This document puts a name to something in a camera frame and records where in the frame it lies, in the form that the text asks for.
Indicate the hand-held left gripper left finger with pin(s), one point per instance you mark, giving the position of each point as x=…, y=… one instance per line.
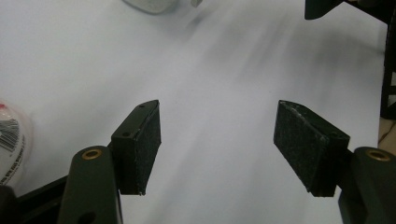
x=134, y=155

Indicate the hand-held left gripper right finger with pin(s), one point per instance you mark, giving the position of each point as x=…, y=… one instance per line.
x=305, y=146

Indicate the red and white refill pouch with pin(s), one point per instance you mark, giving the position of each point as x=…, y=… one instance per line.
x=12, y=146

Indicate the clear glass jar white lid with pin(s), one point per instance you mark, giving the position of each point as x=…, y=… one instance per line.
x=152, y=6

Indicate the white paper sheet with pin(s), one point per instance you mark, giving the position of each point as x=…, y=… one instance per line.
x=218, y=62

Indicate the black metal frame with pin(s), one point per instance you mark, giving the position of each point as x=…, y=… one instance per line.
x=389, y=77

